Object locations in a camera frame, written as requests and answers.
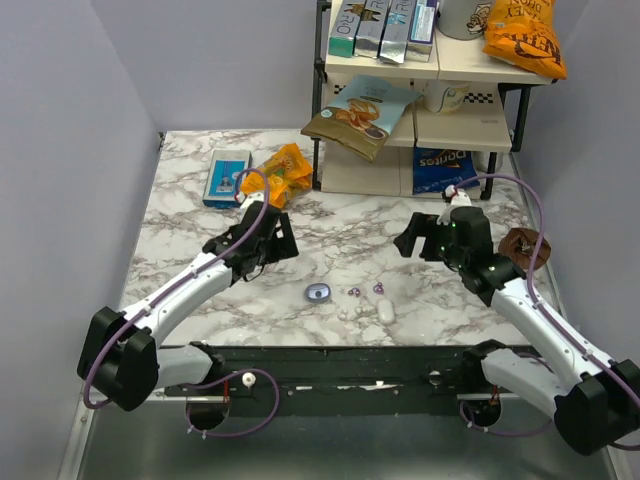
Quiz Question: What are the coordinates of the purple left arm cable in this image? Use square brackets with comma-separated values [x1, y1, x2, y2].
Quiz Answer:
[82, 168, 272, 411]

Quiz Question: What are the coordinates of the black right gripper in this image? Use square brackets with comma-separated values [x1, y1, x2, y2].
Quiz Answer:
[393, 211, 468, 269]

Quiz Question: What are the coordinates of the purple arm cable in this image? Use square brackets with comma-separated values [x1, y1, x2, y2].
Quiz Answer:
[447, 174, 640, 411]
[82, 168, 272, 411]

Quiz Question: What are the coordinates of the white earbud case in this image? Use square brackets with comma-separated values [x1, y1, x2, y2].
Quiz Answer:
[376, 298, 395, 325]

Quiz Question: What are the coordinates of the black beige shelf rack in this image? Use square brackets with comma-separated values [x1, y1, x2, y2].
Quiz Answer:
[312, 1, 549, 197]

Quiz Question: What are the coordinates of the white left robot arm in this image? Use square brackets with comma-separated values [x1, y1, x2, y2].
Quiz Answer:
[77, 201, 298, 411]

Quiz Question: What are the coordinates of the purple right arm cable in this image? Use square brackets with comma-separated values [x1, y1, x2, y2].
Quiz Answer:
[447, 174, 640, 411]

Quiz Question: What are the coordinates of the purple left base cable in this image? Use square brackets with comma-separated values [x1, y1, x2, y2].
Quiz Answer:
[185, 368, 281, 440]

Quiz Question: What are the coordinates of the teal gold chip bag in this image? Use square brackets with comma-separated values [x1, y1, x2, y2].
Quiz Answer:
[301, 75, 422, 162]

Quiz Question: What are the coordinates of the orange snack bag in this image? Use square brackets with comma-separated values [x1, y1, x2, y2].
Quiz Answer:
[259, 143, 313, 209]

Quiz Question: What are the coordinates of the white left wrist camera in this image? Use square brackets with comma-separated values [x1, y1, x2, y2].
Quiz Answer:
[235, 191, 265, 210]

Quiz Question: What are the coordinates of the blue white box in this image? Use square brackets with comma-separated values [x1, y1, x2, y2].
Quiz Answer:
[406, 0, 439, 63]

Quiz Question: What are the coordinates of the white mug on shelf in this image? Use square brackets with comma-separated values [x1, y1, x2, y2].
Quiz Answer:
[424, 80, 471, 114]

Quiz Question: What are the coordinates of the orange honey dijon chip bag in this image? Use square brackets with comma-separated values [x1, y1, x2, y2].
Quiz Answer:
[483, 0, 567, 80]

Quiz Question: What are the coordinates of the teal toothpaste box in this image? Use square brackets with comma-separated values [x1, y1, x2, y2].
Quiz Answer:
[328, 1, 366, 58]

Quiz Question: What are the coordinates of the blue razor box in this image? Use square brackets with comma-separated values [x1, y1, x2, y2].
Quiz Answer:
[202, 149, 252, 209]

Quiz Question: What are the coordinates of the purple earbud charging case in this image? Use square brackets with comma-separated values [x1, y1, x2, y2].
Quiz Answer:
[304, 283, 331, 304]

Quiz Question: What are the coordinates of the white printed cup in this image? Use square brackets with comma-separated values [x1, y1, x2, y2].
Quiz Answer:
[436, 0, 494, 40]

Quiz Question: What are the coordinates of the blue Doritos bag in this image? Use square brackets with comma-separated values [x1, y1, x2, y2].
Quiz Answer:
[412, 147, 476, 195]

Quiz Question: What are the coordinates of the white earbud right one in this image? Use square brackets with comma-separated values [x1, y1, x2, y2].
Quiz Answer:
[354, 306, 376, 318]

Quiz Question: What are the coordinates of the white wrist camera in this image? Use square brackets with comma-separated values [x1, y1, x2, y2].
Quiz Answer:
[442, 185, 472, 207]
[235, 191, 265, 210]

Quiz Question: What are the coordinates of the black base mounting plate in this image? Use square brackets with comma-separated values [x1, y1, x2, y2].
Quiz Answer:
[164, 346, 508, 424]

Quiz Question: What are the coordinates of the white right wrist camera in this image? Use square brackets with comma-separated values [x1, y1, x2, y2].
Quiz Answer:
[442, 185, 472, 207]

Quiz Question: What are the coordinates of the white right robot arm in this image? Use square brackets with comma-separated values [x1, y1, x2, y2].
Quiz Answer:
[394, 206, 639, 455]

